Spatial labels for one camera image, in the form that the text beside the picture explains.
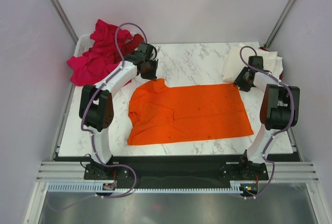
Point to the white slotted cable duct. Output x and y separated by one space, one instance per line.
104 188

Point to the left aluminium side rail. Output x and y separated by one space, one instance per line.
61 127

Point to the aluminium cross extrusion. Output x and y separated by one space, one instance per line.
285 172

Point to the folded white t shirt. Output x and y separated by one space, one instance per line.
278 68

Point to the right aluminium frame post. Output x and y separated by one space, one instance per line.
278 25

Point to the dark red t shirt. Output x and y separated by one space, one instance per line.
130 42

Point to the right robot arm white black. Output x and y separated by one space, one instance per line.
258 151

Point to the folded cream t shirt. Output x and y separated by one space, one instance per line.
234 65

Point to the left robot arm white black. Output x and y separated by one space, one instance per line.
96 109

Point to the left aluminium frame post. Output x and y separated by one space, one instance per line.
64 19

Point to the pink red t shirt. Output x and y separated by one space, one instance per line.
82 78

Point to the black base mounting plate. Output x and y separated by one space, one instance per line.
203 171

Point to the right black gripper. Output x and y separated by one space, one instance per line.
238 81

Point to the aluminium frame post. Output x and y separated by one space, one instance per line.
64 19
278 25

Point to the white laundry basket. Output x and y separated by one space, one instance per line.
83 46

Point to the orange t shirt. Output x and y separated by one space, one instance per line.
161 115

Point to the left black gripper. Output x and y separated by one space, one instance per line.
154 62

